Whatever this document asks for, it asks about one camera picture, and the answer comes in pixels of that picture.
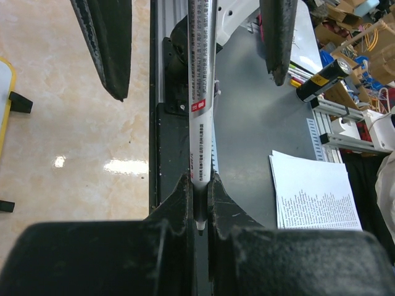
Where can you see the black yellow cylinder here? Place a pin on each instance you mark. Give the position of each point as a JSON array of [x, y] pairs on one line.
[[325, 79]]

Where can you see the aluminium frame rail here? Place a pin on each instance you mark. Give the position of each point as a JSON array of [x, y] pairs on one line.
[[167, 14]]

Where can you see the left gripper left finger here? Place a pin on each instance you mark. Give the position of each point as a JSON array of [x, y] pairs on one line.
[[153, 256]]

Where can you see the grey slotted cable duct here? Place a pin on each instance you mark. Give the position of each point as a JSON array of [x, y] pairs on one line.
[[214, 151]]

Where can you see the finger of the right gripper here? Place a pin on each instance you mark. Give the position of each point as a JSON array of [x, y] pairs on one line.
[[107, 30], [278, 19]]

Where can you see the black whiteboard foot right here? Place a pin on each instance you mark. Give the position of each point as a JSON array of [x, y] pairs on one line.
[[20, 103]]

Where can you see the white whiteboard yellow frame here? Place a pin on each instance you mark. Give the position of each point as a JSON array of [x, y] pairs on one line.
[[8, 78]]

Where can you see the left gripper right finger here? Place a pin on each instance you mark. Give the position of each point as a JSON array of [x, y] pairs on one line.
[[246, 258]]

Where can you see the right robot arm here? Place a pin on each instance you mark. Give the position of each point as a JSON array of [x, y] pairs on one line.
[[231, 14]]

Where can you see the printed paper stack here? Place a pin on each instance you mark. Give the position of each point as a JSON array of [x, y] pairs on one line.
[[312, 194]]

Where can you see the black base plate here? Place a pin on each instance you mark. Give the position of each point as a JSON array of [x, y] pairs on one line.
[[168, 120]]

